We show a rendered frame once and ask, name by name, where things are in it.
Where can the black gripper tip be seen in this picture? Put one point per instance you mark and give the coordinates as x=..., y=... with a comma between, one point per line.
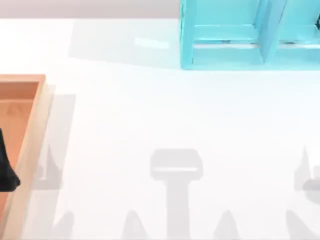
x=6, y=175

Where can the light blue rack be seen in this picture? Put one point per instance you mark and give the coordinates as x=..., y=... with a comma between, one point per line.
x=225, y=57

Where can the shallow salmon-coloured box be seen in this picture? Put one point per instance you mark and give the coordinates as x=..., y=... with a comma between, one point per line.
x=17, y=107

